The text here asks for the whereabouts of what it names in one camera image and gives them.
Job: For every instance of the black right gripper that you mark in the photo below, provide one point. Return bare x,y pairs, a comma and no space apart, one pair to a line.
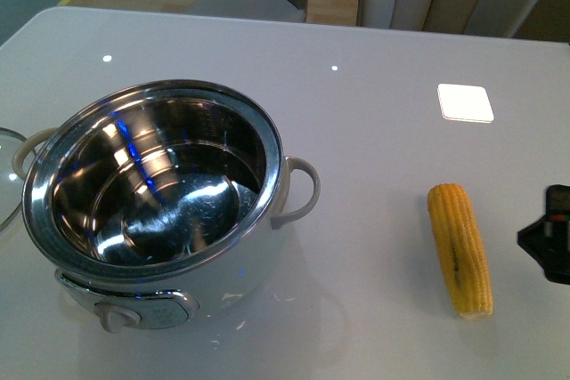
547,239

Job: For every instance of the yellow corn cob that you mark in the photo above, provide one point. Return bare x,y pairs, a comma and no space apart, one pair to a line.
461,251

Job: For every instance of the glass pot lid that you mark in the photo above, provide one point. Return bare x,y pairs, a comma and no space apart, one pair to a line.
11,183

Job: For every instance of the white electric cooking pot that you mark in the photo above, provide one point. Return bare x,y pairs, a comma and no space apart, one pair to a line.
163,202

